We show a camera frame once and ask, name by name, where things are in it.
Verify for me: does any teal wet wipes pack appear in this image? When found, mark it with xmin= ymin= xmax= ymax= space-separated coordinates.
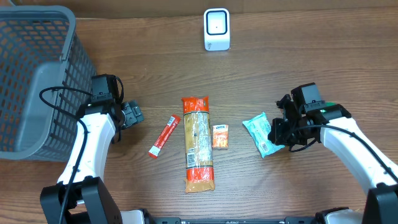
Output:
xmin=243 ymin=112 xmax=284 ymax=158

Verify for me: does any red stick packet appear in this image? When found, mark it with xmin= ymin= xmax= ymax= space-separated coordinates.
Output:
xmin=148 ymin=114 xmax=181 ymax=159

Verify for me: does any orange kleenex tissue pack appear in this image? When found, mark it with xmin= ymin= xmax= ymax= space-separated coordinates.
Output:
xmin=212 ymin=124 xmax=229 ymax=149

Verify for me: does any long spaghetti pasta package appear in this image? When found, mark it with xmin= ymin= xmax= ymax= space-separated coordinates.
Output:
xmin=182 ymin=96 xmax=215 ymax=193

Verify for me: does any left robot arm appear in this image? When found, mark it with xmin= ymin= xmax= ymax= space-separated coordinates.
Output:
xmin=40 ymin=74 xmax=145 ymax=223

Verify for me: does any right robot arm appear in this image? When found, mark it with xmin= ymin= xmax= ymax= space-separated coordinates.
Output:
xmin=268 ymin=83 xmax=397 ymax=224

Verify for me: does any white barcode scanner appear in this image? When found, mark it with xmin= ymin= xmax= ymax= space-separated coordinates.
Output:
xmin=203 ymin=8 xmax=231 ymax=51

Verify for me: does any grey plastic shopping basket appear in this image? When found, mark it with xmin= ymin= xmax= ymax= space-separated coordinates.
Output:
xmin=1 ymin=6 xmax=96 ymax=161

